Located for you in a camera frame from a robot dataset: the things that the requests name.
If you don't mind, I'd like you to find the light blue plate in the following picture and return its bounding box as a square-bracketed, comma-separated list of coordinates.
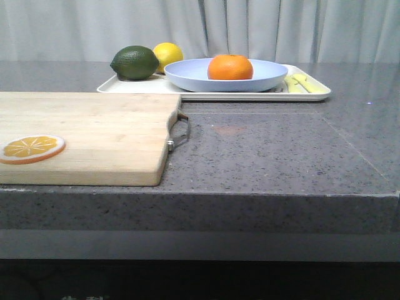
[163, 57, 289, 93]

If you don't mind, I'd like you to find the orange fruit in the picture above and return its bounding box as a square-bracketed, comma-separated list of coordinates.
[207, 54, 254, 80]

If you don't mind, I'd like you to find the cream white tray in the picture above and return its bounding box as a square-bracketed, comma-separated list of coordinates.
[97, 65, 331, 102]

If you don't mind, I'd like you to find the wooden cutting board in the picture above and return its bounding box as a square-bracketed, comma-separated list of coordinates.
[1, 92, 181, 186]

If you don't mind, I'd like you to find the yellow lemon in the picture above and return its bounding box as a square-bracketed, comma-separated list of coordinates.
[153, 42, 184, 74]

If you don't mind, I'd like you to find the green lime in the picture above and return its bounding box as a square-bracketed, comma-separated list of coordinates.
[110, 46, 159, 81]

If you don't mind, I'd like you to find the white curtain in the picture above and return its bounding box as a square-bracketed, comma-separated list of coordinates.
[1, 1, 399, 63]

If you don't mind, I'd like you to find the orange slice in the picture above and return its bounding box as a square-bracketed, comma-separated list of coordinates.
[1, 135, 66, 164]

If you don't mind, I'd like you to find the metal cutting board handle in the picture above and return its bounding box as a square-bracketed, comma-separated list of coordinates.
[167, 110, 191, 152]

